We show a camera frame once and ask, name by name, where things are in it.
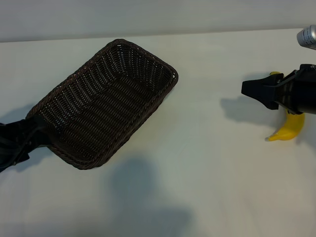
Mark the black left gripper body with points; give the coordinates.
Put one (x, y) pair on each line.
(14, 143)

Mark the dark brown woven basket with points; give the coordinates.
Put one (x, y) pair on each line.
(103, 106)

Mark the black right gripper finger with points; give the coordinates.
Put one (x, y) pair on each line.
(259, 95)
(261, 81)

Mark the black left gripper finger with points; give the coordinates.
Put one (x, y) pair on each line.
(43, 140)
(38, 124)

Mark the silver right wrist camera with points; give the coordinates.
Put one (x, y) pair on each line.
(307, 37)

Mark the yellow banana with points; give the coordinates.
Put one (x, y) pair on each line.
(291, 128)

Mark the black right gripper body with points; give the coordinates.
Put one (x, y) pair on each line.
(301, 93)

